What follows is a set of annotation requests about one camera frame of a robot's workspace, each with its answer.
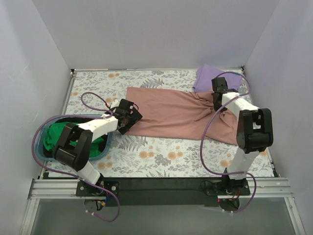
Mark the pink t shirt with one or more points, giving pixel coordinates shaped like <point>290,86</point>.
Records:
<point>180,115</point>

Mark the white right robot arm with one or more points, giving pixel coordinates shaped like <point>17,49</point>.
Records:
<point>254,132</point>

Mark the green t shirt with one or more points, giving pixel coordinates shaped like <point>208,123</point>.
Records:
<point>53,133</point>

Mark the floral table mat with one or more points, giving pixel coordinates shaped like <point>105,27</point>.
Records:
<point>131,156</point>

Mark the folded purple t shirt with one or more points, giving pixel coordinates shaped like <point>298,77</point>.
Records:
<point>206,73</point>

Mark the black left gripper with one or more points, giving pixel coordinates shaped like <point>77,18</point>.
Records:
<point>133,117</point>

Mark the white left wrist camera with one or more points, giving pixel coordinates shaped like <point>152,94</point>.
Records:
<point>115,103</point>

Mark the aluminium frame rail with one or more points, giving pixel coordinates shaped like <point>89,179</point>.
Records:
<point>66,188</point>

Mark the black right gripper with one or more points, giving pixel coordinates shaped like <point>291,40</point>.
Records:
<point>217,101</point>

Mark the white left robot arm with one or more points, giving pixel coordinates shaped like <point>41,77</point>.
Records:
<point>74,144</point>

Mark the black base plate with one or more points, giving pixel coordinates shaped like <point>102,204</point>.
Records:
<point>164,191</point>

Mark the blue plastic basket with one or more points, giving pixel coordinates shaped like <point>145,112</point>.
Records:
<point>41,136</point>

